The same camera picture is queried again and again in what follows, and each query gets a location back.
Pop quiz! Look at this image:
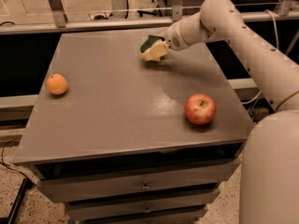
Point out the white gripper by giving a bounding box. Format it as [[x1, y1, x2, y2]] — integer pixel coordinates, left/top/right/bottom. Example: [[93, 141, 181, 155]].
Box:
[[141, 21, 190, 62]]

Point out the green and yellow sponge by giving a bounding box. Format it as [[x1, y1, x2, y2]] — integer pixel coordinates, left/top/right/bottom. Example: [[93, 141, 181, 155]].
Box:
[[140, 35, 164, 53]]

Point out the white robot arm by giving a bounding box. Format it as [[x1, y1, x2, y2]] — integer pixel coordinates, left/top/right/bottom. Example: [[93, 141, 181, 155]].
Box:
[[140, 0, 299, 224]]

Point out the red apple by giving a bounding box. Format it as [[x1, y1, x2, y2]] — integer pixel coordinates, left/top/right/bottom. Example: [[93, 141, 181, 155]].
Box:
[[185, 93, 216, 125]]

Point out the orange fruit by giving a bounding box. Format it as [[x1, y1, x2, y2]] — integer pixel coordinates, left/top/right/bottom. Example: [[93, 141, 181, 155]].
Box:
[[46, 74, 68, 95]]

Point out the grey drawer cabinet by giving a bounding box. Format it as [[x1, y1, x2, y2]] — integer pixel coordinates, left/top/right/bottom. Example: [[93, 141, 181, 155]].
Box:
[[14, 29, 253, 224]]

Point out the white cable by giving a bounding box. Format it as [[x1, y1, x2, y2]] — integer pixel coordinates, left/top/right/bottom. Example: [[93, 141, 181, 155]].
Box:
[[241, 8, 281, 105]]

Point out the metal railing frame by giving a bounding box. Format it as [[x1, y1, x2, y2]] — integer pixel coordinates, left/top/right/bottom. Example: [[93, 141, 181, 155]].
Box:
[[0, 0, 299, 35]]

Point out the black floor cable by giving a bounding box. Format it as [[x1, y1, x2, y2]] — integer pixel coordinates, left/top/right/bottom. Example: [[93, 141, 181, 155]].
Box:
[[0, 137, 32, 182]]

